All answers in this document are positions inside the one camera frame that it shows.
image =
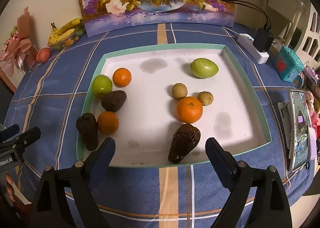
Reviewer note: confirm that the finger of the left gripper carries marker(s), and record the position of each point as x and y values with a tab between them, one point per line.
10	141

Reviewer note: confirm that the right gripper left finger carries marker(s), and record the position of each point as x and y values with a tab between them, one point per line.
50	207

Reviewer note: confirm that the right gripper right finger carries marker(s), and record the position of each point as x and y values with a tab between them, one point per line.
270	206

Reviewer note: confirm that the large green mango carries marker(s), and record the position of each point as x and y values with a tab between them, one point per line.
204	68

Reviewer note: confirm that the dark brown avocado upper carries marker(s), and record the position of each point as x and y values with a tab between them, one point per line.
88	129

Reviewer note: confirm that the dark brown avocado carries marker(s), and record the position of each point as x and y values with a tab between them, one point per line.
184	140
88	129

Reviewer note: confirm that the small orange near finger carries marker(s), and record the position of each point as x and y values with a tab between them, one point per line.
108	122

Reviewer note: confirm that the smartphone on stand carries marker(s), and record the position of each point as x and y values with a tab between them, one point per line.
300	136

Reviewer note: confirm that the red apple front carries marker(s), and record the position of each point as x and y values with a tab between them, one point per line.
43	55

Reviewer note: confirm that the dark brown avocado lower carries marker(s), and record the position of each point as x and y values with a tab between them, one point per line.
184	140

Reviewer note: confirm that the small green apple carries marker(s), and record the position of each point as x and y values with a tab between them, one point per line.
101	85

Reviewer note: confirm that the dark avocado in tray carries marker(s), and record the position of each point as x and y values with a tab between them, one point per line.
113	101

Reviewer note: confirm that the large orange on cloth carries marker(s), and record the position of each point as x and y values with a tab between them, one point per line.
189	110

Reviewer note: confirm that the yellow banana bunch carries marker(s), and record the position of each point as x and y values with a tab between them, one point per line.
71	24

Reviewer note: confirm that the orange in tray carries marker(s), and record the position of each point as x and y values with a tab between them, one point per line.
122	77

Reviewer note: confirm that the clear plastic fruit container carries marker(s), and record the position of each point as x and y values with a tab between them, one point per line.
66	39

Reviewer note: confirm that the white tray teal rim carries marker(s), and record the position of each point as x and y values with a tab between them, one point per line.
148	121

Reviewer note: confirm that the small brown longan fruit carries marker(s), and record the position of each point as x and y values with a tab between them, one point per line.
179	91

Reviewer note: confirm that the teal toy box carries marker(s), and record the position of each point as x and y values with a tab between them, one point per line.
287	64

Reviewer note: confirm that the white power strip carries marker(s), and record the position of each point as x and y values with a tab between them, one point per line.
246	41

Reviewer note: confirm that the black power adapter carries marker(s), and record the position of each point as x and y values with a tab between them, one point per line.
263	40

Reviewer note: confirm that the white plastic chair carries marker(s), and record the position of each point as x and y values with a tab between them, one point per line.
302	29

